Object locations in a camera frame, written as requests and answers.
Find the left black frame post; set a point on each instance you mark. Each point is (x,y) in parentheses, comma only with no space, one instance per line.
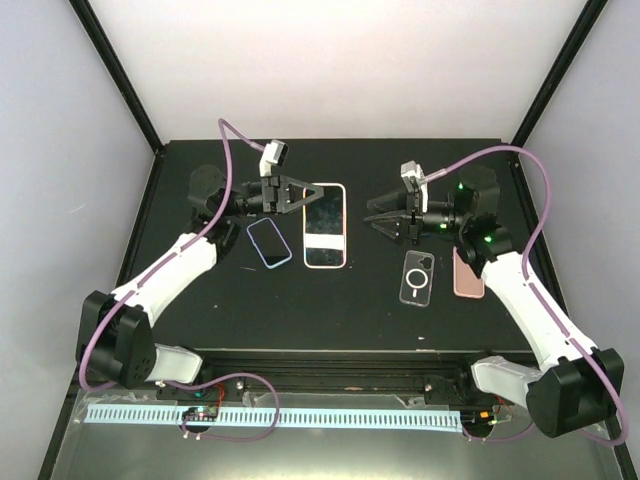
(110,59)

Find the right black frame post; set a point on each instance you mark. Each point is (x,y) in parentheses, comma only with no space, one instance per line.
(572,45)

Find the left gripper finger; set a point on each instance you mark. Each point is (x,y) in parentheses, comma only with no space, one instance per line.
(294,199)
(297,187)

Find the light blue slotted cable duct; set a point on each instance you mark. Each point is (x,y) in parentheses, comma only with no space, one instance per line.
(264,417)

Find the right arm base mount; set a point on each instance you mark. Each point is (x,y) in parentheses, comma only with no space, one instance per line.
(454,388)

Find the pink phone case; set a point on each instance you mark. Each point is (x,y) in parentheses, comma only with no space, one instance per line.
(465,282)

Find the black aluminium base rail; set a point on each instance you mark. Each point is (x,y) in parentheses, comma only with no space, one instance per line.
(324,372)

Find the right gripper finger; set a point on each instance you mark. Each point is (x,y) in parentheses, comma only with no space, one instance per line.
(391,201)
(394,226)

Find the controller board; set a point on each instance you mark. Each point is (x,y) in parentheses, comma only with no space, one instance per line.
(200,414)
(478,418)

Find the left controller board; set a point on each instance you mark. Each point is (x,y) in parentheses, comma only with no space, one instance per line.
(200,414)

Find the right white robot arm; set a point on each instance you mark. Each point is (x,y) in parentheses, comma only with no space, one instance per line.
(574,384)

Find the black frame post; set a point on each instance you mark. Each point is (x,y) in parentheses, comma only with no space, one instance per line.
(572,45)
(110,59)

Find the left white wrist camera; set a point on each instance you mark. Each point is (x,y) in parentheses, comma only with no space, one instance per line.
(273,155)

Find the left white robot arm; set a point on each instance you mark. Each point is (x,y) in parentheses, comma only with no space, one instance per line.
(116,337)

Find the right controller board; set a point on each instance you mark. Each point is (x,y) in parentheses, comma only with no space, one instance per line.
(478,418)

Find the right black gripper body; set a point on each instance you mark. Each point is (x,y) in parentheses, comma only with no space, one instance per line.
(415,216)

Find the phone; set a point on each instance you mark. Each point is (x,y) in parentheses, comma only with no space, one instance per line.
(325,229)
(269,243)
(417,279)

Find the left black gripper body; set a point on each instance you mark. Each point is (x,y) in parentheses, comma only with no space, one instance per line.
(270,187)

